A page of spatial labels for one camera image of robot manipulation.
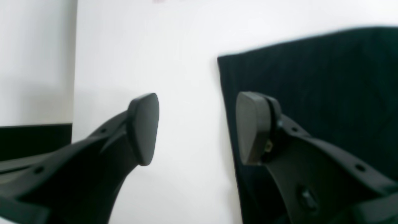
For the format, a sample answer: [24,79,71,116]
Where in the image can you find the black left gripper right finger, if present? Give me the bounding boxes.
[236,91,398,224]

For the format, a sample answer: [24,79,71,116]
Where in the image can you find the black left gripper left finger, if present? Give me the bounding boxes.
[0,93,160,224]

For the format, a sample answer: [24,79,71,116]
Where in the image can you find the black printed T-shirt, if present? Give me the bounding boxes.
[217,26,398,224]

